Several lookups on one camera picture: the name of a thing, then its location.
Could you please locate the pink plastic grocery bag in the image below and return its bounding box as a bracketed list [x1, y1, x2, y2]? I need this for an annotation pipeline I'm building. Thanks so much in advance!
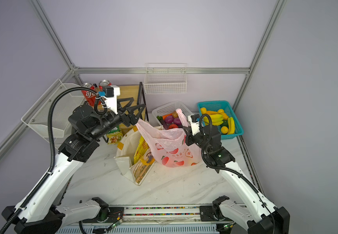
[135, 120, 202, 168]

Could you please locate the red cola can right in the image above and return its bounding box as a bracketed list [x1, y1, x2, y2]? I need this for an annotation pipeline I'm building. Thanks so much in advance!
[98, 80, 111, 90]

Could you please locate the small yellow-green snack bag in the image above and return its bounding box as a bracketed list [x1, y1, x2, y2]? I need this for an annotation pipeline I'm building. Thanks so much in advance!
[106, 126, 124, 144]

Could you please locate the white wire wall basket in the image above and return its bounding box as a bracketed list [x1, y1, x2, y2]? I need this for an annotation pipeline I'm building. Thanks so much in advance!
[143, 63, 187, 95]

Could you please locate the white canvas tote bag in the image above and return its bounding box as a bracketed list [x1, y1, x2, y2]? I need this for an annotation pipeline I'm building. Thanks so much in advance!
[114, 127, 155, 186]

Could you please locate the yellow toy lemon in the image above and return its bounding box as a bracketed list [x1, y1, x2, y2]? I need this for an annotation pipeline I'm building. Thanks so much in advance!
[200, 107, 207, 115]

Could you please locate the purple toy onion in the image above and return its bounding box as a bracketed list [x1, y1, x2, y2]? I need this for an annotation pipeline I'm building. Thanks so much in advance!
[173, 118, 182, 126]
[165, 115, 174, 124]

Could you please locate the white plastic basket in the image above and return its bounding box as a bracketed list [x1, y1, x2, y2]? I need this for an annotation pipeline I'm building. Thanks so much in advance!
[152, 101, 193, 129]

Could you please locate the brown toy potato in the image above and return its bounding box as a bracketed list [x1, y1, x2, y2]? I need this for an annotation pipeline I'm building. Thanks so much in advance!
[171, 111, 178, 118]

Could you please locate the purple toy onion left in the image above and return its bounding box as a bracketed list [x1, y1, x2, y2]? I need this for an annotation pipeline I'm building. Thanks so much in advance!
[165, 115, 174, 124]

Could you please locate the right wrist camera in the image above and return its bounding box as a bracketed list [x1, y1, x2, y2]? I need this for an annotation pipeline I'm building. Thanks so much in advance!
[187, 114, 200, 136]

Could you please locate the white mesh tiered rack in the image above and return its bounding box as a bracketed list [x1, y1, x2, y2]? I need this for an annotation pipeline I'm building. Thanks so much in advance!
[21, 78, 99, 155]

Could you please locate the purple toy onion right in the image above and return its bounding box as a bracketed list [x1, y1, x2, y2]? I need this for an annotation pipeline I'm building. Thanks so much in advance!
[173, 118, 182, 126]

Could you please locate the teal plastic basket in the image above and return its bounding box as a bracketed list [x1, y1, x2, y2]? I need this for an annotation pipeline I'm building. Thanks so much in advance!
[198, 100, 244, 140]

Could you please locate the yellow toy banana right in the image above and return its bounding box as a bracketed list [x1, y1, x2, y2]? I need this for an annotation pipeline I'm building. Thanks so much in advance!
[227, 117, 236, 135]

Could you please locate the wooden black-frame shelf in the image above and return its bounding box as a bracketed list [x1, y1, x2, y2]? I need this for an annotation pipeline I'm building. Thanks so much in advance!
[82, 81, 149, 129]

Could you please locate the yellow toy banana bunch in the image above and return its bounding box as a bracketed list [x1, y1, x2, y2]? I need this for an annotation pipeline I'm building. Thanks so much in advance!
[203, 114, 224, 126]

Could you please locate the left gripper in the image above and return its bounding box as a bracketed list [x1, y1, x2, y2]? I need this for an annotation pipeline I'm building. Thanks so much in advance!
[90, 98, 145, 141]

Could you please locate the red cola can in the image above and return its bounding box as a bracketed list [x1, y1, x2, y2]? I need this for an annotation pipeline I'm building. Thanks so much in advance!
[81, 83, 100, 107]
[98, 80, 111, 90]

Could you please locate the yellow chips bag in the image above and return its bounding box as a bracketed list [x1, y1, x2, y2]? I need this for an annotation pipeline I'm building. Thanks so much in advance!
[133, 136, 149, 164]

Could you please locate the red toy tomato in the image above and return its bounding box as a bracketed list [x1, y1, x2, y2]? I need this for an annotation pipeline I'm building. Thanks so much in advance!
[169, 124, 179, 129]

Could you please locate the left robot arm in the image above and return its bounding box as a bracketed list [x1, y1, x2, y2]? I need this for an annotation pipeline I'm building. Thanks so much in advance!
[0, 85, 145, 234]

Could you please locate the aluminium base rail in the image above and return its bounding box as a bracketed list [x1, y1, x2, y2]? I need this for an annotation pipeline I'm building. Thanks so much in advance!
[34, 203, 286, 234]

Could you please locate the red cola can left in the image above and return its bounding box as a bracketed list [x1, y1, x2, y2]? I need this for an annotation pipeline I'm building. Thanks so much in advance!
[81, 83, 100, 107]

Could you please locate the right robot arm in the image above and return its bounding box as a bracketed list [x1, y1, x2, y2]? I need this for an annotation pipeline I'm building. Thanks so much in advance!
[184, 114, 290, 234]

